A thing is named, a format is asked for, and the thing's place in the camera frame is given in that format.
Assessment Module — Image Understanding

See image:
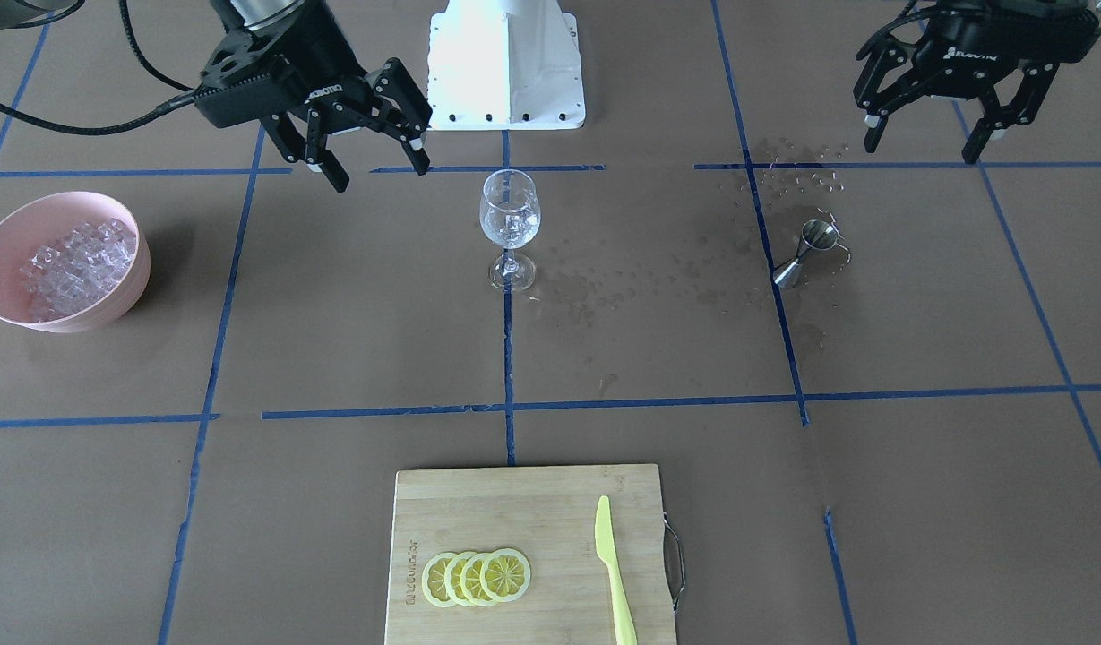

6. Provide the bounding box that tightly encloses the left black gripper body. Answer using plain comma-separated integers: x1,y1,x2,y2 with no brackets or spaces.
912,1,1101,76

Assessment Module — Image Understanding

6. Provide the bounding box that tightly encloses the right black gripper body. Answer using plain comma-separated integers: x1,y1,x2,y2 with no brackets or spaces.
194,1,373,128

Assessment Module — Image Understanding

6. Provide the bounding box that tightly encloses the steel double jigger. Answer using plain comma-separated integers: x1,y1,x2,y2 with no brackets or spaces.
772,218,842,288

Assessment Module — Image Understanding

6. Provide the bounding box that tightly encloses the clear wine glass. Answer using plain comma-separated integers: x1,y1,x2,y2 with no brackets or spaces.
479,168,541,293

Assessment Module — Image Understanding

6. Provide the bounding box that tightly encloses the clear ice cubes pile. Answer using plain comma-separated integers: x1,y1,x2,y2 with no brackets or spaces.
19,218,138,323

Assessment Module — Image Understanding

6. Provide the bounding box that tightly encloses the pink bowl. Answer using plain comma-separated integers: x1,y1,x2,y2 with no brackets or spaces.
0,192,151,334

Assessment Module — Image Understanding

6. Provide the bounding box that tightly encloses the bamboo cutting board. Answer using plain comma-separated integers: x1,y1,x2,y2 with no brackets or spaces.
383,464,677,644

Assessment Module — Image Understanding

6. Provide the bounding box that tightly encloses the lemon slice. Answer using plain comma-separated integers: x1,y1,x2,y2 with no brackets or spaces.
482,547,532,603
459,553,497,606
443,551,477,606
423,553,456,608

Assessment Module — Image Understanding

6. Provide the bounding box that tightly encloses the yellow plastic knife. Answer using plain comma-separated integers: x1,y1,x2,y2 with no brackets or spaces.
592,494,639,644

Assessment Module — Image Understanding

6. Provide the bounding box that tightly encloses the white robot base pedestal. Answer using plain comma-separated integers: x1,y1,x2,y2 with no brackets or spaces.
426,1,587,132

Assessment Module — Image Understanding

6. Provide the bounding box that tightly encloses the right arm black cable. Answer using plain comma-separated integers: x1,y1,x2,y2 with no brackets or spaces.
0,0,201,136

